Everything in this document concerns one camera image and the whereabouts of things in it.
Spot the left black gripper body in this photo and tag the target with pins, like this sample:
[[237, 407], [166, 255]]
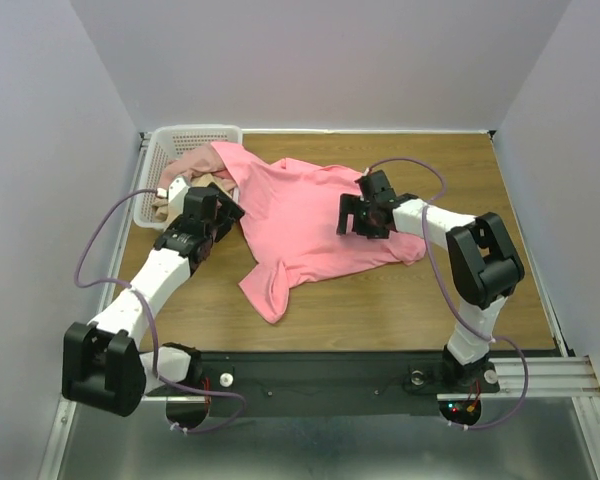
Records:
[[226, 214]]

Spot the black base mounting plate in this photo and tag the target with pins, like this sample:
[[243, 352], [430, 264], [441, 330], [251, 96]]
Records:
[[295, 384]]

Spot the aluminium frame rail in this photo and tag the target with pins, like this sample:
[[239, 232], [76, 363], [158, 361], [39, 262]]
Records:
[[548, 377]]

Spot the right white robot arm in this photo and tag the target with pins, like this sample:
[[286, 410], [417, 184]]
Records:
[[485, 265]]

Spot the dusty pink t shirt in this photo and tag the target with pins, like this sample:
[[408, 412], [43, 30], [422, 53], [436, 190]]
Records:
[[195, 163]]

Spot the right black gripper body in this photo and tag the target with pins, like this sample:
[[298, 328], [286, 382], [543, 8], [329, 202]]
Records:
[[359, 216]]

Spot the beige t shirt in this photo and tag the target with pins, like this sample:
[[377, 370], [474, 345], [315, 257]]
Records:
[[205, 182]]

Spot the bright pink t shirt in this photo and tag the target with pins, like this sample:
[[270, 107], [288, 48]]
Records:
[[290, 218]]

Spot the white plastic laundry basket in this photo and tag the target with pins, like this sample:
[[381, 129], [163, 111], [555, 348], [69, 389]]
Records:
[[168, 143]]

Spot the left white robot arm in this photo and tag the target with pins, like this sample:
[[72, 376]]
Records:
[[114, 359]]

